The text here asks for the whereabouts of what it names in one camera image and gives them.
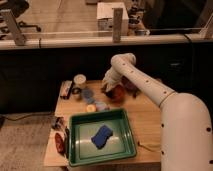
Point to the blue sponge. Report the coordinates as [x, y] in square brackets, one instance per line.
[101, 137]

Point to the red handled tool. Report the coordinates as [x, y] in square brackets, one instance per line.
[59, 144]

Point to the metal frame post left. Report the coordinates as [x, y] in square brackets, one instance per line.
[13, 27]

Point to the horizontal metal rail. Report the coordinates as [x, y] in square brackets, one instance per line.
[104, 41]

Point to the green plastic tray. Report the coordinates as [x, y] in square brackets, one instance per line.
[83, 127]

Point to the white cylindrical cup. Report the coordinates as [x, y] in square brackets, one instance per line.
[80, 81]

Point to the dark purple cloth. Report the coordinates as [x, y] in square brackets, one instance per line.
[130, 87]

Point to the blue round lid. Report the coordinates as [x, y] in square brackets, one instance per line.
[88, 95]

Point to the yellow round toy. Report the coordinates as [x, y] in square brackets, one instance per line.
[91, 108]

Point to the white cardboard box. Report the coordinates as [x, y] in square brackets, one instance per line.
[105, 11]

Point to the black office chair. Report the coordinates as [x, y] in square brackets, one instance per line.
[18, 7]

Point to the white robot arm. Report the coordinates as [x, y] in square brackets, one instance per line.
[186, 128]

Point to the light blue small object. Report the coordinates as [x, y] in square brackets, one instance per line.
[101, 106]

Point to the metal frame post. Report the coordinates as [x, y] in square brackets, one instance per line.
[13, 27]
[117, 24]
[207, 31]

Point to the metal frame post middle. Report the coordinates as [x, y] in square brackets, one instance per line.
[117, 24]

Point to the metal frame post right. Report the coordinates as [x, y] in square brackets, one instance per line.
[207, 31]

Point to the red bowl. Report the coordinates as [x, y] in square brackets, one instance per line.
[117, 94]

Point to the dark metal clamp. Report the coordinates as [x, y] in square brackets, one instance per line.
[58, 123]

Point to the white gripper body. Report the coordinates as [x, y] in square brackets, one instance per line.
[110, 80]

